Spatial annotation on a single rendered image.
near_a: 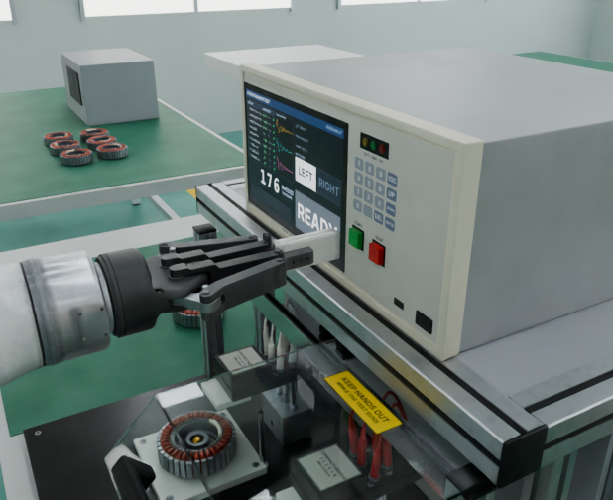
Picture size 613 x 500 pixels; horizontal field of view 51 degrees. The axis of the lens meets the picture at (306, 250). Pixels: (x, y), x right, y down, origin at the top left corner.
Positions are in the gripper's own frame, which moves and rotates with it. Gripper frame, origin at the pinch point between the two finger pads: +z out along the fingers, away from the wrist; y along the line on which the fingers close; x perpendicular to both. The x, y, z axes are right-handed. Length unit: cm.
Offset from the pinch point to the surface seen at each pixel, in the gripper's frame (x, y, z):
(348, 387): -11.7, 8.2, 0.2
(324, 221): -0.6, -6.7, 6.1
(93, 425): -41, -36, -19
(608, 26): -51, -450, 633
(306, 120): 10.1, -11.1, 6.1
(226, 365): -26.1, -20.5, -1.6
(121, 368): -43, -52, -10
